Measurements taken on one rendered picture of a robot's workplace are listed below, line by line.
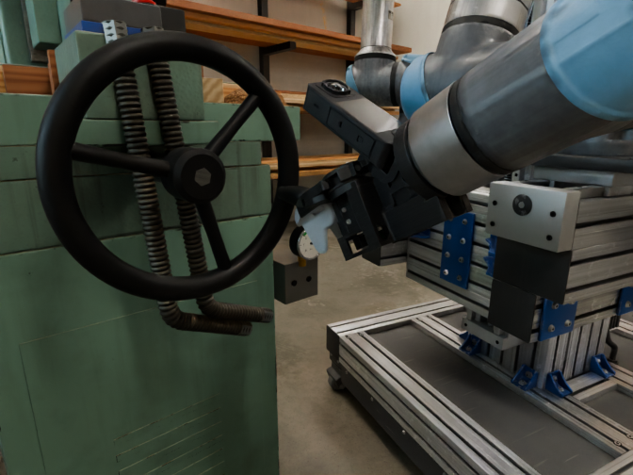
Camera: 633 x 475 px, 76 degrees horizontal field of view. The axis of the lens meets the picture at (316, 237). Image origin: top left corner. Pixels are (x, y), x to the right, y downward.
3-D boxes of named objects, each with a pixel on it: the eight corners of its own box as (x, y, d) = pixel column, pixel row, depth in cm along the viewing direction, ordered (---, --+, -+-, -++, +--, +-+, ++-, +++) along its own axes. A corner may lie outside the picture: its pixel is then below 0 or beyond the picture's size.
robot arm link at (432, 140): (430, 78, 26) (495, 77, 31) (385, 116, 30) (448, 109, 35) (477, 184, 26) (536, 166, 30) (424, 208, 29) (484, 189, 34)
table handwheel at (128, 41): (18, 312, 35) (64, -38, 32) (3, 257, 50) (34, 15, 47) (284, 303, 54) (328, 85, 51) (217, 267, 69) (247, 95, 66)
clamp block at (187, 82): (82, 119, 44) (69, 27, 42) (60, 121, 54) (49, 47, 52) (208, 121, 53) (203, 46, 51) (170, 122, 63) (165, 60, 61)
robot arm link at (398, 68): (440, 106, 103) (444, 48, 99) (388, 107, 108) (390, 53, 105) (446, 108, 113) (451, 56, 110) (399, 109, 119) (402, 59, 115)
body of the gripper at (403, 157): (338, 264, 39) (433, 224, 29) (306, 182, 39) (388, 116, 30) (392, 244, 43) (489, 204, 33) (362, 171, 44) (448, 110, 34)
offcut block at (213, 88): (223, 103, 64) (222, 78, 63) (197, 102, 63) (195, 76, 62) (219, 105, 68) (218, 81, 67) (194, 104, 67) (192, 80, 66)
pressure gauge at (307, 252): (298, 273, 72) (298, 229, 70) (285, 268, 75) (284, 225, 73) (324, 266, 76) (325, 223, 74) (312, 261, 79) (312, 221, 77)
